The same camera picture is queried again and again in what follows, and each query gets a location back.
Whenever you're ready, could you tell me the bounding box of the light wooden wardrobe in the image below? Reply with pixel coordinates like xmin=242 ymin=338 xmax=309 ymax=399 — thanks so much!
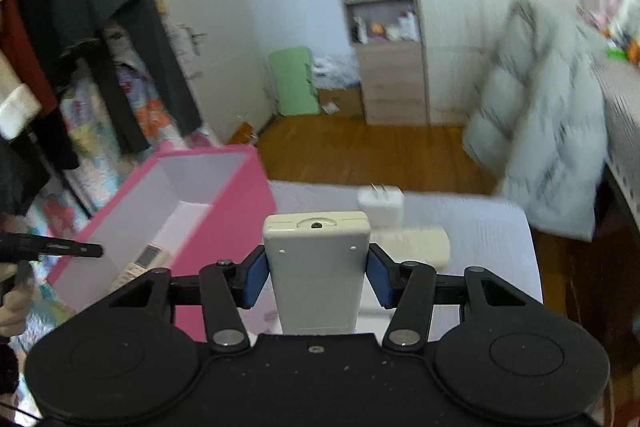
xmin=415 ymin=0 xmax=591 ymax=125

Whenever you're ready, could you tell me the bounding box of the pile of plush toys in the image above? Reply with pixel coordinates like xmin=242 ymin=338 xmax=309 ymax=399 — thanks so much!
xmin=602 ymin=0 xmax=640 ymax=64

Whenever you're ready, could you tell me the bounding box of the bed with white patterned cover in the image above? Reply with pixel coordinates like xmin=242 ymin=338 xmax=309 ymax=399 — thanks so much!
xmin=577 ymin=19 xmax=640 ymax=238

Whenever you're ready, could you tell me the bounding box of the person's left hand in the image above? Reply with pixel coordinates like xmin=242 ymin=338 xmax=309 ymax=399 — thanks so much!
xmin=0 ymin=274 xmax=36 ymax=338

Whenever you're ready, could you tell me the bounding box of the white fleece garment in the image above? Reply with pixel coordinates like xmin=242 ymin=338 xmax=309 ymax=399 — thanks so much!
xmin=0 ymin=52 xmax=42 ymax=140

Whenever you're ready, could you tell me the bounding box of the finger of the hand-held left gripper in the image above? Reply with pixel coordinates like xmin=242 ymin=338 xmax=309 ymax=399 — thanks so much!
xmin=0 ymin=232 xmax=104 ymax=263

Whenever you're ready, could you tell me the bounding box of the red hanging garment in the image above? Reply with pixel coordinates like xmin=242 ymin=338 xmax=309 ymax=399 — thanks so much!
xmin=0 ymin=0 xmax=58 ymax=138

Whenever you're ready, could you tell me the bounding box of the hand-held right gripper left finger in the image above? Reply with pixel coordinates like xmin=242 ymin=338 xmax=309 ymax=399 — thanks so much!
xmin=107 ymin=247 xmax=268 ymax=354

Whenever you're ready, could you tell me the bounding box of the wooden shelf cabinet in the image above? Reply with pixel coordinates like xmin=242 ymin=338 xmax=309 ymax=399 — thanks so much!
xmin=322 ymin=0 xmax=431 ymax=126

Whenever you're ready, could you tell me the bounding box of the green folding table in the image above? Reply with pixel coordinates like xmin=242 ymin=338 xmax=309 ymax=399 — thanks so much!
xmin=267 ymin=47 xmax=321 ymax=118

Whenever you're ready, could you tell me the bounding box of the white charger plug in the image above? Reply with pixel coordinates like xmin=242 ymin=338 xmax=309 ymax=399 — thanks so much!
xmin=357 ymin=183 xmax=405 ymax=229

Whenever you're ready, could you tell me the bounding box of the white door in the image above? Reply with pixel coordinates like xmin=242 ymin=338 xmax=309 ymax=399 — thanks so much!
xmin=150 ymin=0 xmax=273 ymax=142

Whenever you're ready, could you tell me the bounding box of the pink storage box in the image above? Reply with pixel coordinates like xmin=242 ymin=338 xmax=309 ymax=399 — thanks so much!
xmin=47 ymin=144 xmax=278 ymax=343

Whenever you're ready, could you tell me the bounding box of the small cream remote control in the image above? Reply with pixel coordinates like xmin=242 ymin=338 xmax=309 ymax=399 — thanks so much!
xmin=112 ymin=244 xmax=166 ymax=290

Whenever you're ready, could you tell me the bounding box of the large cream remote control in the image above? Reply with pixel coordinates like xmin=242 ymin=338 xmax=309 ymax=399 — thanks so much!
xmin=262 ymin=211 xmax=372 ymax=335

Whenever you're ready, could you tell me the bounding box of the cardboard box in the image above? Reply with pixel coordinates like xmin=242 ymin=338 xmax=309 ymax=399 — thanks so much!
xmin=320 ymin=88 xmax=364 ymax=118

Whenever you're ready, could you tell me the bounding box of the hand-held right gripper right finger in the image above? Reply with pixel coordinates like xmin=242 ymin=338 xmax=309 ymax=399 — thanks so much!
xmin=367 ymin=244 xmax=528 ymax=354

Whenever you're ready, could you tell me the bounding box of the grey puffer jacket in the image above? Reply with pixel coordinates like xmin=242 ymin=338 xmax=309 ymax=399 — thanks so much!
xmin=462 ymin=0 xmax=608 ymax=242

